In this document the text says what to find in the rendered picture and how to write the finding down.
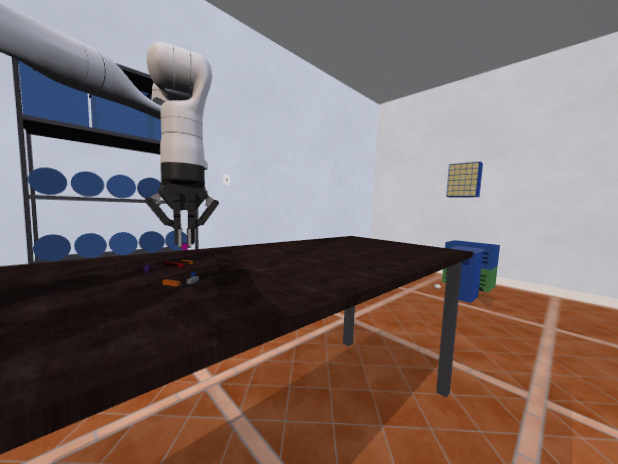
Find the red rod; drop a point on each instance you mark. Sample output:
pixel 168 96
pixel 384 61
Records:
pixel 173 264

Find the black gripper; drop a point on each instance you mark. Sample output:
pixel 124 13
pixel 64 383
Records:
pixel 182 188

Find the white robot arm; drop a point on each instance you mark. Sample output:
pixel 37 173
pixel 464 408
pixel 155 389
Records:
pixel 77 65

